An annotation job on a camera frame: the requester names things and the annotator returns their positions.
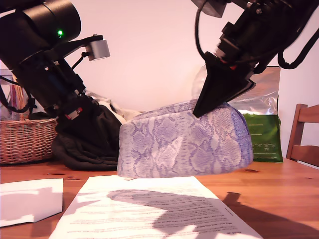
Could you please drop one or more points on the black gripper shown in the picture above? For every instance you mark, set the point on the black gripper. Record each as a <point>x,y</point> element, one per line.
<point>49,82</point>

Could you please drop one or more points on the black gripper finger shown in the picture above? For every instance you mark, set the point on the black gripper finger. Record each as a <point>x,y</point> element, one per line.
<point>251,84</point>
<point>219,87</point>

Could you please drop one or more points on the purple snakeskin zip bag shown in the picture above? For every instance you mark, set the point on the purple snakeskin zip bag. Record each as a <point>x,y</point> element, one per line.
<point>174,149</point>

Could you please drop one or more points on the silver green pet food bag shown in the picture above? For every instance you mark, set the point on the silver green pet food bag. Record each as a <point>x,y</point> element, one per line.
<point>266,139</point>

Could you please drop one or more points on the large clear water bottle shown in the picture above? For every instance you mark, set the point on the large clear water bottle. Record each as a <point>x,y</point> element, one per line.
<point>199,84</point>

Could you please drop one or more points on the black and grey hoodie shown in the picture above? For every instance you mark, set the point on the black and grey hoodie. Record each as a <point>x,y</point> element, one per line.
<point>82,154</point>

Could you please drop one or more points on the wooden chair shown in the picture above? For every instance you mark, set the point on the wooden chair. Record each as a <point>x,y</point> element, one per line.
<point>306,113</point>

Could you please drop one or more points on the blank white paper sheet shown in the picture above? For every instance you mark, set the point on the blank white paper sheet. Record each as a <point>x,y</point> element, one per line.
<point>25,206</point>

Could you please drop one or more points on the printed paper sheet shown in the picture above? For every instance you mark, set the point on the printed paper sheet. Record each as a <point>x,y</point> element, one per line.
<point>124,219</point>

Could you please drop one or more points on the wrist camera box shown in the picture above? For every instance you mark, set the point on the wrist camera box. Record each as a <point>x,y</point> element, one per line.
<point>211,7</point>
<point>99,49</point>

